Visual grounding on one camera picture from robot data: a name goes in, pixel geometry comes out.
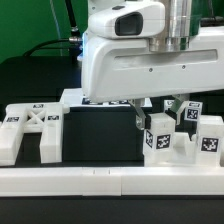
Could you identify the white tagged cube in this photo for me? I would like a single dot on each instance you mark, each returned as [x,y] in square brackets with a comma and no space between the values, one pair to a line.
[168,104]
[193,111]

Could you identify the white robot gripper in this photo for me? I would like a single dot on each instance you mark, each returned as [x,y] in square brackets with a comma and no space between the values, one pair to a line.
[151,48]

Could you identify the white front rail barrier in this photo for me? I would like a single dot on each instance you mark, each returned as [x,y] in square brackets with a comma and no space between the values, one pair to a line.
[111,181]

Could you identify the white tag sheet plate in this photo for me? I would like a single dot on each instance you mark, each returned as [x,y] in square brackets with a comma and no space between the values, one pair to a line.
[74,98]

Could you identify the white chair back frame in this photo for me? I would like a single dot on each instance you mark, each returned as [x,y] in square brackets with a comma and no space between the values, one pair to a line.
[44,118]

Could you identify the white tagged cube right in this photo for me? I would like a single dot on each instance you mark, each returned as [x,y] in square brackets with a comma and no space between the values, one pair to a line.
[193,111]

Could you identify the white tagged cube left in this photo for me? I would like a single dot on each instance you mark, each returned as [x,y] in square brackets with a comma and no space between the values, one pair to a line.
[168,104]

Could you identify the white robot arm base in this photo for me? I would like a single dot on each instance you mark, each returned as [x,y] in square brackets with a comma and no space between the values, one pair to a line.
[85,9]

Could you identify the white chair seat block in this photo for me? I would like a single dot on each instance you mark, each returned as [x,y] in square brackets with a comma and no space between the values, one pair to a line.
[183,154]

